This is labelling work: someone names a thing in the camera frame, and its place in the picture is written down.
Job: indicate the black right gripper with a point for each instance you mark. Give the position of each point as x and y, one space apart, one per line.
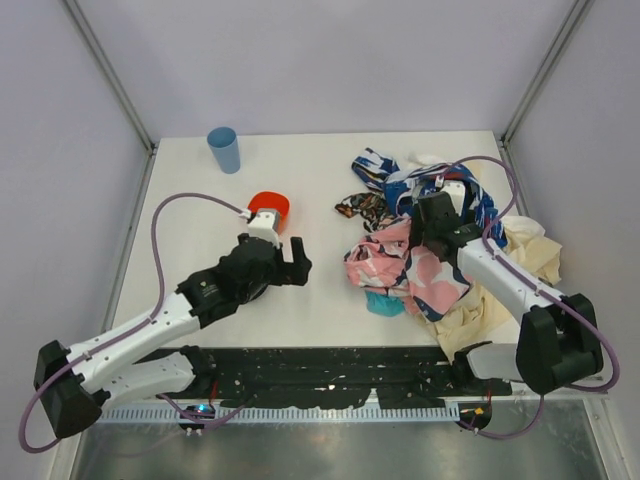
431 220

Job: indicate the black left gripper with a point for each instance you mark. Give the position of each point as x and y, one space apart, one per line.
282 267

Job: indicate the pink navy patterned cloth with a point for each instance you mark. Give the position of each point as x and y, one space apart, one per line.
385 264

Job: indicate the turquoise cloth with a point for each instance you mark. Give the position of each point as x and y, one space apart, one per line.
383 305

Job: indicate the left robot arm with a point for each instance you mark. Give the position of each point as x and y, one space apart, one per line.
77 384

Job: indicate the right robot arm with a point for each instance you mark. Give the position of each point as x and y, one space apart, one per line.
557 344

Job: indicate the blue white red patterned cloth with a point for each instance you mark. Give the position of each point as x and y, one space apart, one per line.
402 187

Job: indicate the black orange patterned cloth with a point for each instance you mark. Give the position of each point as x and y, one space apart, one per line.
371 207

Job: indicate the cream yellow cloth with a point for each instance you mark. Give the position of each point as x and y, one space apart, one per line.
478 314

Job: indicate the black round disc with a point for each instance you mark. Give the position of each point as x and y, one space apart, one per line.
255 290

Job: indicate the orange plastic bowl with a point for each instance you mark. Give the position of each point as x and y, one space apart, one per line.
275 201

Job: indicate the light blue plastic cup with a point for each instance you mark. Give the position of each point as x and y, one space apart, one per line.
223 144

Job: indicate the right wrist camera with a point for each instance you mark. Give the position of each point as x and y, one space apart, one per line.
456 190

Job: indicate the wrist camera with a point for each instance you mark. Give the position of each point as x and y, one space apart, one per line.
264 225
456 190

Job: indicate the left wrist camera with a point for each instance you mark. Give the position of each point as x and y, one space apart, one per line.
264 225

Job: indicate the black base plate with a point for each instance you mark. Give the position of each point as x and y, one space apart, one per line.
305 378

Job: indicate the white slotted cable duct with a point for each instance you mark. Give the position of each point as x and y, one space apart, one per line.
156 413

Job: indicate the left aluminium frame post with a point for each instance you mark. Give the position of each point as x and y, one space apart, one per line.
99 55

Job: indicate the aluminium frame post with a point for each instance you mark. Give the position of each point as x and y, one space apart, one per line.
99 55
561 40

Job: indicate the aluminium front rail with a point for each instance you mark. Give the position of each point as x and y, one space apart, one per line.
521 389

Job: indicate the right aluminium frame post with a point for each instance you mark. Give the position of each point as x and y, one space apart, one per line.
561 40

